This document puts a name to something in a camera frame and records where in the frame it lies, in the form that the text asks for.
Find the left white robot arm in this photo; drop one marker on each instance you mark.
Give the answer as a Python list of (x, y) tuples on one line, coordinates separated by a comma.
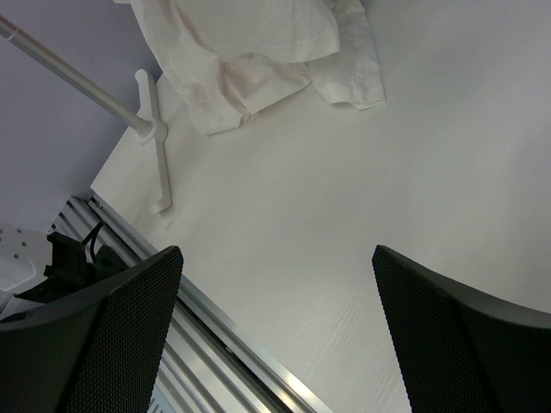
[(24, 256)]

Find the aluminium mounting rail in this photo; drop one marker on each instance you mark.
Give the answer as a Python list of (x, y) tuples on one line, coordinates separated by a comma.
[(208, 364)]

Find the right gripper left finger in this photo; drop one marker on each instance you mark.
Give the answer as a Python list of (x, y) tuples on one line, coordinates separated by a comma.
[(95, 350)]

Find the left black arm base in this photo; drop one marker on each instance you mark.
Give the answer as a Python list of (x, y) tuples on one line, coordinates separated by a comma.
[(75, 265)]

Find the silver clothes rack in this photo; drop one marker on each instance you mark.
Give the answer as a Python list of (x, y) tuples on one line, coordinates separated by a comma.
[(150, 132)]

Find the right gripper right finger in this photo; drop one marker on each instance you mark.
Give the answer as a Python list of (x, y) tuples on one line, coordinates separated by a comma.
[(459, 349)]

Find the white Coca-Cola t-shirt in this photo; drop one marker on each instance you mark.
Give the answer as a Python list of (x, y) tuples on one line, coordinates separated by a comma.
[(230, 60)]

